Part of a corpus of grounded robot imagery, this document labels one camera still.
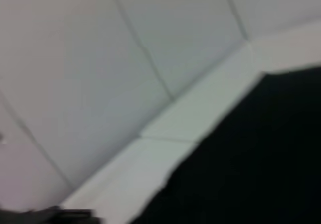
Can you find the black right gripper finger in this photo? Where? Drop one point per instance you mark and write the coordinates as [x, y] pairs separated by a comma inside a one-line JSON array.
[[50, 216]]

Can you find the black t-shirt with white print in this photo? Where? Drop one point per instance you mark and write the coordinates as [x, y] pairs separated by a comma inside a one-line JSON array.
[[250, 158]]

